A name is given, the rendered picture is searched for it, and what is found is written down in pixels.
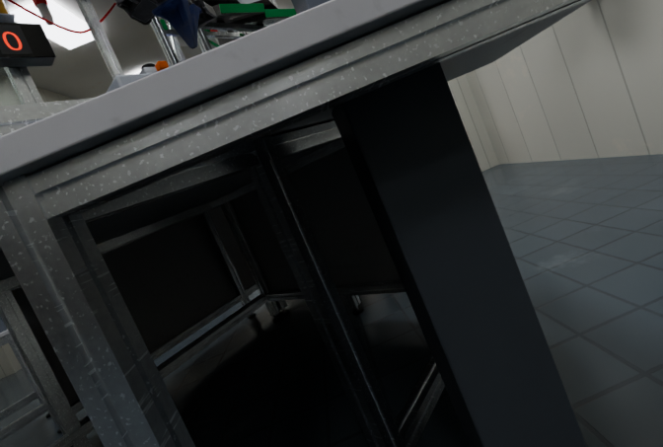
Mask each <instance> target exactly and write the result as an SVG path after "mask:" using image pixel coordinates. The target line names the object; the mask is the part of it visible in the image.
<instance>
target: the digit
mask: <svg viewBox="0 0 663 447"><path fill-rule="evenodd" d="M0 50H1V53H2V54H33V52H32V50H31V48H30V46H29V44H28V42H27V40H26V38H25V35H24V33H23V31H22V29H21V27H20V26H14V25H0Z"/></svg>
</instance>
